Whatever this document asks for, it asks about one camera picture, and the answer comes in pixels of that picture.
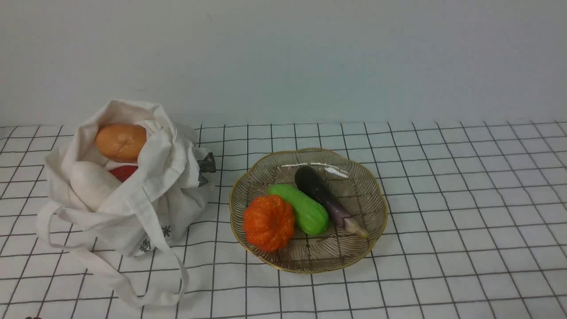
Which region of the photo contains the red tomato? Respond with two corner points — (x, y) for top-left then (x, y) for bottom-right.
(108, 165), (138, 183)

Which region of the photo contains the white egg-shaped vegetable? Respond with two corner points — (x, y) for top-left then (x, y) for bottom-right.
(70, 161), (122, 211)

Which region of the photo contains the dark purple eggplant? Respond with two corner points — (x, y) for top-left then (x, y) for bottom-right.
(295, 166), (369, 238)

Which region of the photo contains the green cucumber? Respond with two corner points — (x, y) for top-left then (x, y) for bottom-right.
(268, 184), (329, 236)

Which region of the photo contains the brown bread roll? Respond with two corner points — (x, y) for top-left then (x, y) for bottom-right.
(95, 123), (147, 163)

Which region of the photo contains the gold-rimmed glass plate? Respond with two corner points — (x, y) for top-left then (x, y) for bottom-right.
(229, 148), (389, 274)

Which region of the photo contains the white cloth tote bag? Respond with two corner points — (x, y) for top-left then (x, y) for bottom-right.
(35, 100), (216, 307)

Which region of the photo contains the orange pumpkin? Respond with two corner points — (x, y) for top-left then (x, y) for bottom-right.
(243, 195), (295, 253)

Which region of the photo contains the white grid tablecloth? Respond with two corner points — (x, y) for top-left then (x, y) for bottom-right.
(0, 121), (567, 319)

